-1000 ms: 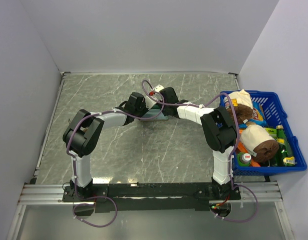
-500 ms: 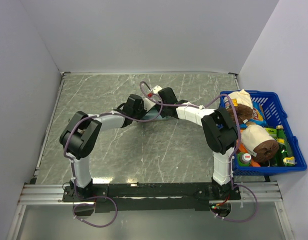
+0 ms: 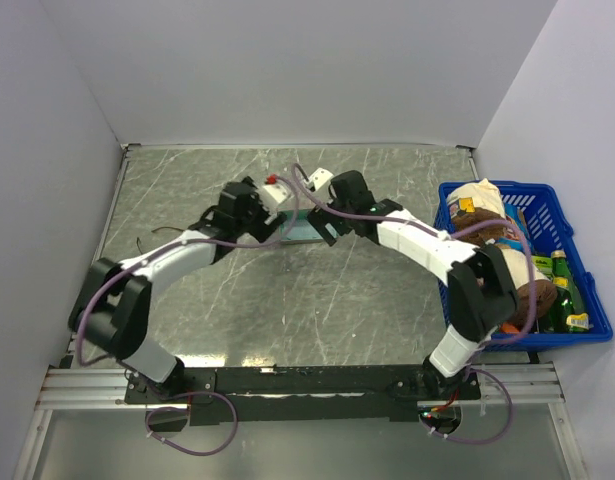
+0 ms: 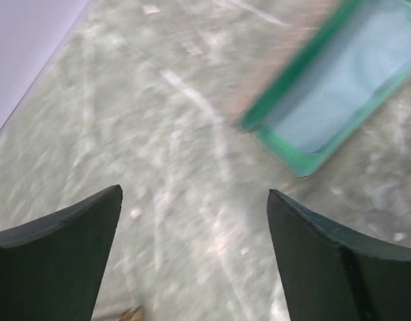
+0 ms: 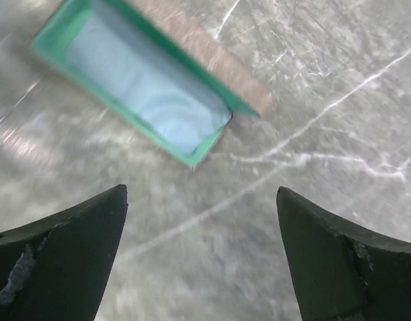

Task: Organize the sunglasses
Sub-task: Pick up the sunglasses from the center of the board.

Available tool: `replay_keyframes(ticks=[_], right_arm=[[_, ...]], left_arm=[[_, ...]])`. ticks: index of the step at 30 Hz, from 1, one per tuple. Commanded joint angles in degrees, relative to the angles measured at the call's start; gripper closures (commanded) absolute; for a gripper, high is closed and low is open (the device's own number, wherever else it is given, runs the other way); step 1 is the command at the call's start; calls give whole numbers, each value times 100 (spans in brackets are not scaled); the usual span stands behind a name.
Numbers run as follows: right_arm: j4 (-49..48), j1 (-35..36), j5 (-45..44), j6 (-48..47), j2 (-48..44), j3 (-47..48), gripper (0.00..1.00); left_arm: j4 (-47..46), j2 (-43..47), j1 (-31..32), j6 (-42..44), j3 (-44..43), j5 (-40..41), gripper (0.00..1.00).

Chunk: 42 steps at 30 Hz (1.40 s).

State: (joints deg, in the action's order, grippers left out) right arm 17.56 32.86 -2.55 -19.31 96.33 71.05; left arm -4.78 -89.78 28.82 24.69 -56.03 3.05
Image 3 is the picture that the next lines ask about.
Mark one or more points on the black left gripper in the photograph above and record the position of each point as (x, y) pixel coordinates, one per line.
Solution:
(261, 229)

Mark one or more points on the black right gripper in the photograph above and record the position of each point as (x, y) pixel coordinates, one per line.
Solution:
(321, 218)

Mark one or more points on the grey-brown glasses case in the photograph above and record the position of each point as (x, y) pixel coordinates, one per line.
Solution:
(302, 214)

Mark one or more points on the thin gold-rimmed sunglasses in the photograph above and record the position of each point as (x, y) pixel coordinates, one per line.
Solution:
(156, 237)

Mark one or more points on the light blue cleaning cloth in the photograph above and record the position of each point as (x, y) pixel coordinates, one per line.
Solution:
(302, 231)

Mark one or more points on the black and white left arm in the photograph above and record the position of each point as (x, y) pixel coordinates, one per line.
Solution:
(113, 306)

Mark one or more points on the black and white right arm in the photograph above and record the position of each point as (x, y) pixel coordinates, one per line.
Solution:
(480, 289)

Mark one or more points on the blue Lays chip bag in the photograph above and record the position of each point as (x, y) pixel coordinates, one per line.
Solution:
(512, 238)

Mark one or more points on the blue plastic basket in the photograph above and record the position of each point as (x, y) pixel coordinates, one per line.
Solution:
(549, 230)

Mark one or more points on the green glass bottle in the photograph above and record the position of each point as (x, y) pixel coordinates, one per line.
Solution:
(569, 300)

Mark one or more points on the yellow green snack packet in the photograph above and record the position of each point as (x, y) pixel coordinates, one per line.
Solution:
(577, 322)

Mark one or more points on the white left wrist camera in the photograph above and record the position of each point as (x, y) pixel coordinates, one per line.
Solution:
(274, 193)

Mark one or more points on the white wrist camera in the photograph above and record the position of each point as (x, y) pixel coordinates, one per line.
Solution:
(319, 181)
(274, 193)

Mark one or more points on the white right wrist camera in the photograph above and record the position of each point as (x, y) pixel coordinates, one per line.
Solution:
(319, 181)

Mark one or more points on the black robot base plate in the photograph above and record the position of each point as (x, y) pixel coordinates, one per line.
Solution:
(212, 395)

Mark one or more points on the aluminium frame rail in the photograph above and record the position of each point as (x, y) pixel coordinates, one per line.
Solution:
(105, 389)

